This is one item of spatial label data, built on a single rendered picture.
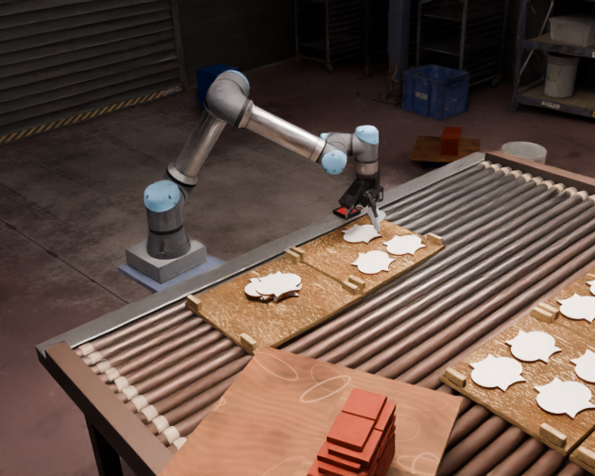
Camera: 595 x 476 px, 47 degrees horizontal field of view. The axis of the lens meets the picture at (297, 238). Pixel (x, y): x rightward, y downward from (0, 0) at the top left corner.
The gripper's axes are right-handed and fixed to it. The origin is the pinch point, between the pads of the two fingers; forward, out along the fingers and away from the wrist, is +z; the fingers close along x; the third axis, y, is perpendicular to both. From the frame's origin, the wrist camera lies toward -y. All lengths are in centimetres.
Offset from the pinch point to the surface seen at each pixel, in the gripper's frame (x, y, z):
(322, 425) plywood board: -64, -82, -6
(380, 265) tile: -19.5, -12.2, 2.8
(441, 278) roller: -35.5, -0.8, 5.5
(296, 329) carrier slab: -24, -54, 4
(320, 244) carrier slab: 5.8, -14.3, 3.7
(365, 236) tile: -2.9, -0.7, 2.7
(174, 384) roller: -18, -91, 6
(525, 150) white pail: 78, 253, 64
